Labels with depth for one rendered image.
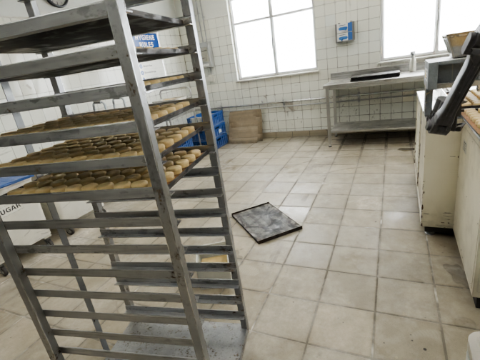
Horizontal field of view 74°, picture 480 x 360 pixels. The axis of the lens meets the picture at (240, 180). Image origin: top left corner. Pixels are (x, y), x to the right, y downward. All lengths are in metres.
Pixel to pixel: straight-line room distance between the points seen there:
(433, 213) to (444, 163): 0.36
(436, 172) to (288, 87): 3.60
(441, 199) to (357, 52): 3.31
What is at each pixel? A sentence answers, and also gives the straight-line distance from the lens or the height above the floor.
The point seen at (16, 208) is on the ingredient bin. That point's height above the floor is 0.49.
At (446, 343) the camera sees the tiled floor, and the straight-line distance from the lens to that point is 1.92.
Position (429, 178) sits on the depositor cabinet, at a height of 0.45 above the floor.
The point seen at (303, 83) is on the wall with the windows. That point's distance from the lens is 5.55.
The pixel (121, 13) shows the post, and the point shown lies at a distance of 0.82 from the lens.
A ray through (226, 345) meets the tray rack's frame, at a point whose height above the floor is 0.15.
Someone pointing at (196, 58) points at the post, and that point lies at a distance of 1.22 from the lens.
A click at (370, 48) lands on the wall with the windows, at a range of 5.38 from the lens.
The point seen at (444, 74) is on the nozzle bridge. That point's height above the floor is 1.09.
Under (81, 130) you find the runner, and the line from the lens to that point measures 0.96.
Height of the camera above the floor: 1.34
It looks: 20 degrees down
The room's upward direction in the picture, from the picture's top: 9 degrees counter-clockwise
